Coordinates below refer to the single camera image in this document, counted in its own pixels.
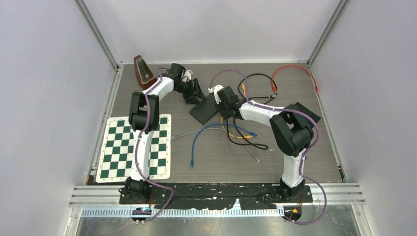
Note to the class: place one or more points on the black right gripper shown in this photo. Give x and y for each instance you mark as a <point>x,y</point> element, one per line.
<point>218,106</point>

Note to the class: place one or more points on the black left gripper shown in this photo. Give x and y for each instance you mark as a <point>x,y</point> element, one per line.
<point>193,100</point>

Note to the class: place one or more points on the dark grey network switch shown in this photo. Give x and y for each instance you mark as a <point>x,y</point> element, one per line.
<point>205,110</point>

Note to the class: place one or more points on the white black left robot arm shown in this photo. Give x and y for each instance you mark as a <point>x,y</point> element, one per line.
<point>144,117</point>

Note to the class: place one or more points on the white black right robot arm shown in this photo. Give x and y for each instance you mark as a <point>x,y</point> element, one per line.
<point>291,127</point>

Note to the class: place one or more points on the brown wooden metronome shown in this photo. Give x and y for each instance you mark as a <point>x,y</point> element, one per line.
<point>144,75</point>

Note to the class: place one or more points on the green white chessboard mat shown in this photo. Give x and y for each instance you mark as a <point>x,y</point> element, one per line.
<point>117,151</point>

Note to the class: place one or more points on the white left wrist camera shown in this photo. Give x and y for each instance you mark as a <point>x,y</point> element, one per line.
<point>187,76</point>

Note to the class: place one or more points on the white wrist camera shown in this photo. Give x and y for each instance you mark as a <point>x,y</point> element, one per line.
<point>214,91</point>
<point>187,76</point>

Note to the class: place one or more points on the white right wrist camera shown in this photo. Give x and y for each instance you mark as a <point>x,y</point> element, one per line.
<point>214,91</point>

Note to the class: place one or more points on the black blue network switch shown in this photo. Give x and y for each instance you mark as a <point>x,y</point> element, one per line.
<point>305,117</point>

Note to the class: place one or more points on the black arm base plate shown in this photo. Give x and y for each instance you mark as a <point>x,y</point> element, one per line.
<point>212,196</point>

